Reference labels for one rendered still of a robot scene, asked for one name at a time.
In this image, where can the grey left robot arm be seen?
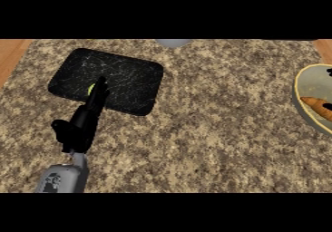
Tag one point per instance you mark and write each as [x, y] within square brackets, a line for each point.
[60, 178]

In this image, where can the brown croissant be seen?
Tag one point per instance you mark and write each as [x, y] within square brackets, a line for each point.
[315, 104]

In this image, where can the grey bowl with yellow rim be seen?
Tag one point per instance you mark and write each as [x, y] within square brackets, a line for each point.
[313, 81]

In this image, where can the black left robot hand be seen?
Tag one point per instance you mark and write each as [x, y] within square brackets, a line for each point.
[85, 120]

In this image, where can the pale grey rounded object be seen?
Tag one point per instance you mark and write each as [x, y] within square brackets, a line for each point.
[174, 43]

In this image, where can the yellow-green round object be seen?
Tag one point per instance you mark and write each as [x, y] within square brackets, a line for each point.
[90, 89]

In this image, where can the black marbled placemat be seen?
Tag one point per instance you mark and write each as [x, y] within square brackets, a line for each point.
[128, 81]

